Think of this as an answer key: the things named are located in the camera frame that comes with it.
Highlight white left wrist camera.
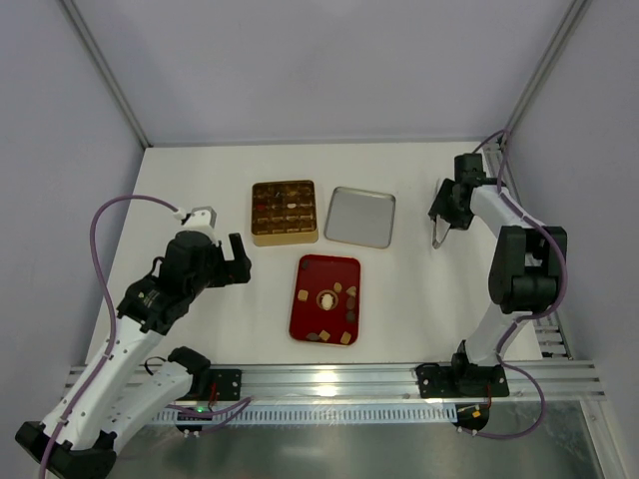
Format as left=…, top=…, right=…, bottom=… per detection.
left=173, top=207, right=217, bottom=240

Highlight metal tongs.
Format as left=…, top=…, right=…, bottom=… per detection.
left=430, top=179, right=453, bottom=249

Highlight gold chocolate box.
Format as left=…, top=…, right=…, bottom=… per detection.
left=251, top=180, right=319, bottom=247

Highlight white figurine chocolate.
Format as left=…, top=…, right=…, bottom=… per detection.
left=320, top=294, right=333, bottom=310

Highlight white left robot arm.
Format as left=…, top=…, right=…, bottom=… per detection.
left=15, top=232, right=252, bottom=478

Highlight slotted cable duct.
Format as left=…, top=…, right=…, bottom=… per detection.
left=150, top=403, right=457, bottom=427

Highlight aluminium mounting rail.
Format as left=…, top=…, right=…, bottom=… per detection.
left=237, top=360, right=606, bottom=401

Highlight silver tin lid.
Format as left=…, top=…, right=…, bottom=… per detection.
left=323, top=187, right=396, bottom=249

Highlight red rectangular tin tray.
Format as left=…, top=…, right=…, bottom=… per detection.
left=289, top=254, right=360, bottom=347

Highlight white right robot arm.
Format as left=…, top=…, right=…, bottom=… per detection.
left=415, top=153, right=568, bottom=398

